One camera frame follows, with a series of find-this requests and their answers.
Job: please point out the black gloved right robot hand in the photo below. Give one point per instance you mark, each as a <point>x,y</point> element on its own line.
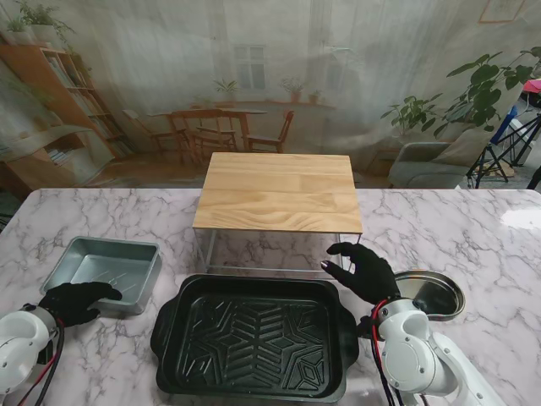
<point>372,275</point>

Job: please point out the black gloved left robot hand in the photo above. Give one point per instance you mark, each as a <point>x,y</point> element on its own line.
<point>76,302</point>

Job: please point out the silver rectangular baking tray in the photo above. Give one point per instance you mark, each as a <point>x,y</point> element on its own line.
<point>110,266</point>

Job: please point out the round stainless steel tray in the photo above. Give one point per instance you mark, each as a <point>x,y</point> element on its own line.
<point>435,296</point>

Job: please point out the large black patterned baking tray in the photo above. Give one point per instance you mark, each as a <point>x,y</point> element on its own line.
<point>253,342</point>

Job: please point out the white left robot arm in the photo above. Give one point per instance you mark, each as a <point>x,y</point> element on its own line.
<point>19,347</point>

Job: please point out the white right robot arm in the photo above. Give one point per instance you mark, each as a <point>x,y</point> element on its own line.
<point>414,359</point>

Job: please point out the black tripod stand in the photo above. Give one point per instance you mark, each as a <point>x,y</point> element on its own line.
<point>492,160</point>

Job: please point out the blue board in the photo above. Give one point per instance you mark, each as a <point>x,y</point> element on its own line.
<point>505,124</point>

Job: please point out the printed room scene backdrop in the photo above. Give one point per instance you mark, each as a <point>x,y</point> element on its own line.
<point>270,63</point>

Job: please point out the pink object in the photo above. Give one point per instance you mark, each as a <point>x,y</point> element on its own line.
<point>534,86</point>

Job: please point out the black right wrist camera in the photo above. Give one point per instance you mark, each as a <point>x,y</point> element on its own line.
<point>365,327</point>

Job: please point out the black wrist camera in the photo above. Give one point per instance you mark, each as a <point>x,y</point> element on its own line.
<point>44,353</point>
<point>365,327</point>

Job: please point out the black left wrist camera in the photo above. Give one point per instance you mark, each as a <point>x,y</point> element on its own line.
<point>44,353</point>

